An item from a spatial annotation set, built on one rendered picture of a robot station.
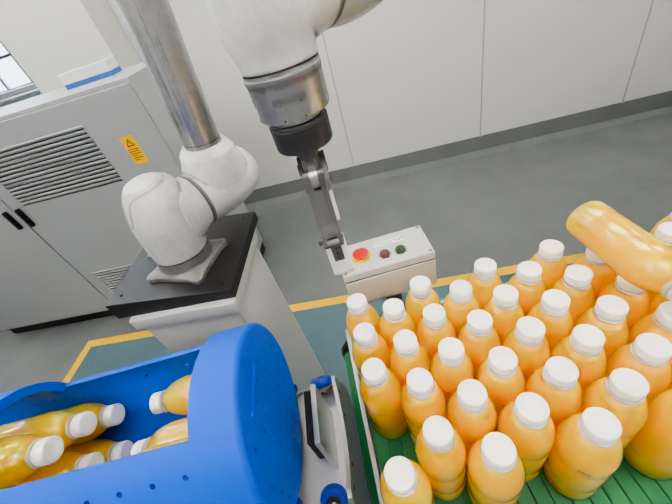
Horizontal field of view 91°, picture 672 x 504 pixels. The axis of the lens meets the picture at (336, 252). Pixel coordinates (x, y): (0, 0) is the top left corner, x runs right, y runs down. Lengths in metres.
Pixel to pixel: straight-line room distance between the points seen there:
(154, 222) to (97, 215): 1.48
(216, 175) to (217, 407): 0.65
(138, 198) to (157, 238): 0.11
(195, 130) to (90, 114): 1.13
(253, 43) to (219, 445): 0.44
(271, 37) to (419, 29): 2.63
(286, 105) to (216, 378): 0.35
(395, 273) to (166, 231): 0.57
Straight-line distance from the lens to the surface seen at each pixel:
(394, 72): 3.00
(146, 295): 1.06
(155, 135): 1.94
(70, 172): 2.29
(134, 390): 0.83
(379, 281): 0.73
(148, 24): 0.91
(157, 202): 0.91
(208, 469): 0.49
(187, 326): 1.07
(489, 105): 3.30
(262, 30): 0.38
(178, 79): 0.93
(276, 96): 0.40
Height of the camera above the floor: 1.59
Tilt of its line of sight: 40 degrees down
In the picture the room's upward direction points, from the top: 19 degrees counter-clockwise
